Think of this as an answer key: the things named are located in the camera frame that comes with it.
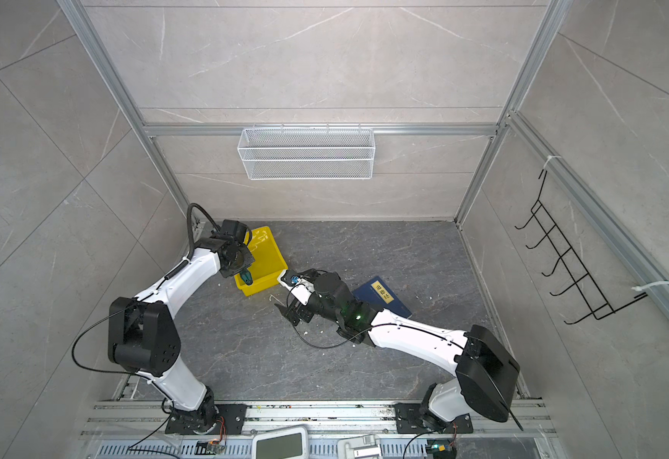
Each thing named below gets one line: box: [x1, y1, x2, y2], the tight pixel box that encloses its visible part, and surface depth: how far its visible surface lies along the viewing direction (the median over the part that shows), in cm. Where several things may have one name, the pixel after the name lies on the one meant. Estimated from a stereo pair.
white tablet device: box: [252, 425, 309, 459], surface depth 67 cm
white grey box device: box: [336, 434, 382, 459], surface depth 69 cm
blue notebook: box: [351, 275, 412, 319], surface depth 98 cm
